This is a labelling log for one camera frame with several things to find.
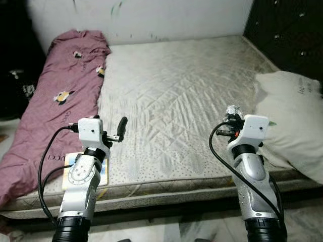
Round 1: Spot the white quilted mattress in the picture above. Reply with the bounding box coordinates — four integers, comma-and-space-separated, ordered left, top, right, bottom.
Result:
0, 34, 323, 220

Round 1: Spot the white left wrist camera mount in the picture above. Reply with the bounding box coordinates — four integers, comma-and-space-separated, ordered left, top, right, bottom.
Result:
77, 116, 112, 157

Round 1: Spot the colourful children's book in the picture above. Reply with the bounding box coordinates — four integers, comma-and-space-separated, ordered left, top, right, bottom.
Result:
62, 151, 109, 191

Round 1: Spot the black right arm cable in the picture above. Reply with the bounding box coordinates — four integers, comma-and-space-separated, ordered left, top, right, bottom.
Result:
209, 123, 283, 222

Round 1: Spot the silver wrapper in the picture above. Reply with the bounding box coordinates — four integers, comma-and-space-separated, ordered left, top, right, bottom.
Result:
227, 104, 243, 117

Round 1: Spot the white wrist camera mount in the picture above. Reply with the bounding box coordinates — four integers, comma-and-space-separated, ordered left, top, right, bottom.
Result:
77, 116, 112, 157
227, 115, 270, 152

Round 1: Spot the maroon printed blanket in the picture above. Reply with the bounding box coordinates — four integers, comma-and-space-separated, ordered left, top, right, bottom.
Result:
0, 29, 112, 207

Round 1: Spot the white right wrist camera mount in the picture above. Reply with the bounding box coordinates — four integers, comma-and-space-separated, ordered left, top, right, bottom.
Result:
227, 115, 270, 152

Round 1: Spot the black printed cloth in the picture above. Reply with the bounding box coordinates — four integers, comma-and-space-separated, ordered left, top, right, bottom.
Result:
0, 0, 47, 120

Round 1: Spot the white pillow with green print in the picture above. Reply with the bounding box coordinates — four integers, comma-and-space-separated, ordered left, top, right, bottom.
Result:
254, 71, 323, 185

